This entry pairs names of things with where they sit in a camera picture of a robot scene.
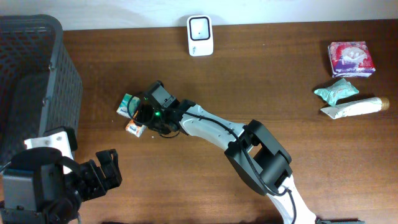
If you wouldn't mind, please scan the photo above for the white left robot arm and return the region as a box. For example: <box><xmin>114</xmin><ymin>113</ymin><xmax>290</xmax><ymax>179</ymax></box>
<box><xmin>1</xmin><ymin>126</ymin><xmax>123</xmax><ymax>224</ymax></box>

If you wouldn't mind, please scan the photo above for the teal small tissue pack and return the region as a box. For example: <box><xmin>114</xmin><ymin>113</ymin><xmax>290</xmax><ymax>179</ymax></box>
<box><xmin>116</xmin><ymin>93</ymin><xmax>141</xmax><ymax>118</ymax></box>

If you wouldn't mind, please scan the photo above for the grey plastic basket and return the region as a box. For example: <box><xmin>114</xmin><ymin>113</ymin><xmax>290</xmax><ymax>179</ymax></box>
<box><xmin>1</xmin><ymin>14</ymin><xmax>83</xmax><ymax>164</ymax></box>

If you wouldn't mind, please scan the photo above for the white cream tube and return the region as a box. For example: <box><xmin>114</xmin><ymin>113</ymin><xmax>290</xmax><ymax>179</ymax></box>
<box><xmin>320</xmin><ymin>97</ymin><xmax>390</xmax><ymax>119</ymax></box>

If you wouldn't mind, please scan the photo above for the orange small tissue pack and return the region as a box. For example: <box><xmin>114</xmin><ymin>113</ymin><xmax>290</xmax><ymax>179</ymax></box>
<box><xmin>125</xmin><ymin>120</ymin><xmax>147</xmax><ymax>138</ymax></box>

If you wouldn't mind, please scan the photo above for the green wipes pack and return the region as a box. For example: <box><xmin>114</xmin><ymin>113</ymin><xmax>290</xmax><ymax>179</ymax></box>
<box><xmin>314</xmin><ymin>78</ymin><xmax>359</xmax><ymax>106</ymax></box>

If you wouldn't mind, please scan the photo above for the red purple tissue pack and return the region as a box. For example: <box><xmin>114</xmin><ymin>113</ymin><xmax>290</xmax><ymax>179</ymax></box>
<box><xmin>328</xmin><ymin>41</ymin><xmax>376</xmax><ymax>78</ymax></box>

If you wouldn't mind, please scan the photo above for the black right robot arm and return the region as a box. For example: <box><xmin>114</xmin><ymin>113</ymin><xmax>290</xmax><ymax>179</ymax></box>
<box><xmin>127</xmin><ymin>81</ymin><xmax>317</xmax><ymax>224</ymax></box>

